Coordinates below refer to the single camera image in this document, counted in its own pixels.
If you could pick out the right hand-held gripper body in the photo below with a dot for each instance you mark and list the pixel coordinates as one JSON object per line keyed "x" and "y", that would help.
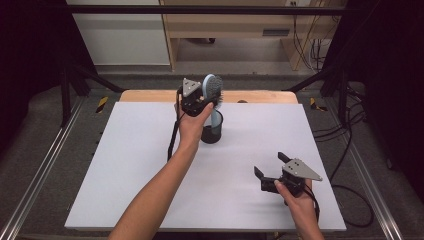
{"x": 300, "y": 170}

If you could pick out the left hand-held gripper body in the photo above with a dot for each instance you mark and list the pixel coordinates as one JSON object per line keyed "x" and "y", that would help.
{"x": 190, "y": 87}

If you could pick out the light blue hairbrush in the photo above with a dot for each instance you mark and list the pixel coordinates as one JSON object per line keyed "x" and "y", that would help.
{"x": 208, "y": 85}

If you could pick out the black mesh pen holder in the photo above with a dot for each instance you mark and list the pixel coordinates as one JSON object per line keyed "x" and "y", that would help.
{"x": 212, "y": 136}

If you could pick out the person's left hand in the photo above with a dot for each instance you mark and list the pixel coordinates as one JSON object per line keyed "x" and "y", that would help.
{"x": 190, "y": 128}

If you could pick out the person's right hand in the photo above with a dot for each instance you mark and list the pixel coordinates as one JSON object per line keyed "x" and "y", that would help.
{"x": 300, "y": 205}

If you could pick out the yellow black warning tape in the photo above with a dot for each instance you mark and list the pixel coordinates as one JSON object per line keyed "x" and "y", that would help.
{"x": 315, "y": 105}
{"x": 102, "y": 104}

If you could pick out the light wooden desk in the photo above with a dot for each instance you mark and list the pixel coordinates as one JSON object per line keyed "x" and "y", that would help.
{"x": 230, "y": 23}

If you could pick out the white cabinet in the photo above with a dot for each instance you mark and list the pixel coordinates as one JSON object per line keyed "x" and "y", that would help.
{"x": 123, "y": 36}

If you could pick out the grey desk label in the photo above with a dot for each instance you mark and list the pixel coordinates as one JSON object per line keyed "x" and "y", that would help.
{"x": 275, "y": 32}

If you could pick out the aluminium rail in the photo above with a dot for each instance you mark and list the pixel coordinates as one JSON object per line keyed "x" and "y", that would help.
{"x": 43, "y": 166}
{"x": 373, "y": 193}

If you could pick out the black horizontal frame bar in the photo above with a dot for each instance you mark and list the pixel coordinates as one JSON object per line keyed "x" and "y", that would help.
{"x": 200, "y": 10}

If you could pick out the black frame strut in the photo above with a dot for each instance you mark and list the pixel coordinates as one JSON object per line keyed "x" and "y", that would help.
{"x": 66, "y": 96}
{"x": 341, "y": 93}

